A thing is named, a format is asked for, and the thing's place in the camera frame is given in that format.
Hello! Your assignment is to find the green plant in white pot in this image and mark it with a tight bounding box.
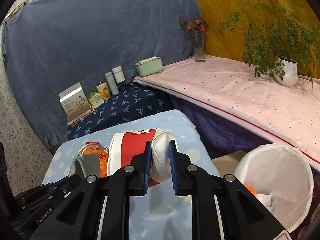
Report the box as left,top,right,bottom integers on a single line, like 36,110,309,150
219,0,320,88

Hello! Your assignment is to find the orange snack packet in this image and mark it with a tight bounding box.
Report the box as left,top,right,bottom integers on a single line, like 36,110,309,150
78,142,110,178
244,184,258,197

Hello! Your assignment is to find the blue-grey draped blanket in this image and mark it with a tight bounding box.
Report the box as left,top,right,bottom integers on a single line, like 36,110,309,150
2,0,203,153

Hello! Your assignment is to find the bin with white liner bag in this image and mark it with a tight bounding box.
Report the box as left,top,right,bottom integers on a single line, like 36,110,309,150
234,143,314,233

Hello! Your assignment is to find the yellow draped cloth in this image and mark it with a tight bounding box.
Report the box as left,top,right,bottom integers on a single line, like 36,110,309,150
189,0,320,78

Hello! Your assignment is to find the white printed box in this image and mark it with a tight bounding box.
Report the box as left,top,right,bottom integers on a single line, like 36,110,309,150
59,82,94,125

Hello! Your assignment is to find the grey fabric pouch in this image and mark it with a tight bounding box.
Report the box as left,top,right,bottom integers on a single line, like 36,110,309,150
69,153,100,180

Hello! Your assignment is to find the yellow floral tin can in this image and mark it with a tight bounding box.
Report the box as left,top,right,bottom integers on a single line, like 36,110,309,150
96,81,111,100

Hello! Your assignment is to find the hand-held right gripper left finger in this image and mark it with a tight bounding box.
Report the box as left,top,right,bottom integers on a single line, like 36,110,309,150
29,141,153,240

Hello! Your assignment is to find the red and white paper cup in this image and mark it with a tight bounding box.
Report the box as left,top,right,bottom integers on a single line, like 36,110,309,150
107,128,178,187

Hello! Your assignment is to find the pale green tissue box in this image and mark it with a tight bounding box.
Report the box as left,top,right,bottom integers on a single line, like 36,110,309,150
134,56,163,77

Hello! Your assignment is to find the dark purple cloth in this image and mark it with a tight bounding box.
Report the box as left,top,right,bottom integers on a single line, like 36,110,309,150
170,97,275,159

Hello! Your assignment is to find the white wide jar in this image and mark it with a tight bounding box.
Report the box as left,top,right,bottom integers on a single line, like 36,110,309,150
112,66,125,83

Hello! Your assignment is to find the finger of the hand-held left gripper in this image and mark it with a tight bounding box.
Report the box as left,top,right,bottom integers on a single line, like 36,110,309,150
14,174,83,214

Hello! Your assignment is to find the white tall bottle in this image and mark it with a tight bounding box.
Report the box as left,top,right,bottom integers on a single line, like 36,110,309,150
104,72,119,95

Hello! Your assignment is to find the small green box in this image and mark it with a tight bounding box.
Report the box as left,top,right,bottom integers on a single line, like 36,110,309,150
89,92,104,108

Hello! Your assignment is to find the dark blue floral cloth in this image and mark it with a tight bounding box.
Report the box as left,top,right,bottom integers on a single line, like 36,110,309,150
67,81,175,140

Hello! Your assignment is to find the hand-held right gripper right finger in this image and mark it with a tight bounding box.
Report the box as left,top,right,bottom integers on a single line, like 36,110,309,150
169,140,288,240

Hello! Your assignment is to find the light blue planet tablecloth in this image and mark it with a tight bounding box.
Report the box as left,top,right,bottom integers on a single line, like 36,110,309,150
41,109,222,240

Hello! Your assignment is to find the pink embroidered cloth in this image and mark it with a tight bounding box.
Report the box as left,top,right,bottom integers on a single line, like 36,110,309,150
132,55,320,173

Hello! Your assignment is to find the white paper towel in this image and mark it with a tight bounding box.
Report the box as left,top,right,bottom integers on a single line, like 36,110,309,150
255,192,280,214

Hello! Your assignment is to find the glass vase with pink flowers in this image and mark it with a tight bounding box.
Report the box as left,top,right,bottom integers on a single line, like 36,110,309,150
179,17,209,63

